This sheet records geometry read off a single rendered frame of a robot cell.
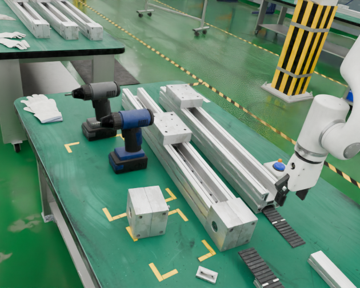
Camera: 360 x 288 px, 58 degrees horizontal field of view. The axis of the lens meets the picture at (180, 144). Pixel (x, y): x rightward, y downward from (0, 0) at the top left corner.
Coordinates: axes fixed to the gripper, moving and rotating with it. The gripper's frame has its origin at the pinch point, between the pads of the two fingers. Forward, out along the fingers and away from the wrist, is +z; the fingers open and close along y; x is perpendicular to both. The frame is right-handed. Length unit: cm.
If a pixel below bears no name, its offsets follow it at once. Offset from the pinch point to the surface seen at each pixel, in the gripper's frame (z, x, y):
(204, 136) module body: 5.0, 43.1, -4.0
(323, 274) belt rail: 10.0, -19.3, -1.3
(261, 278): 7.6, -15.5, -20.5
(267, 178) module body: 3.0, 12.0, 2.3
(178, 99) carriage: -1, 65, -6
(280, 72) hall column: 63, 239, 230
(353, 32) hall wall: 73, 492, 696
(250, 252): 7.5, -8.1, -18.3
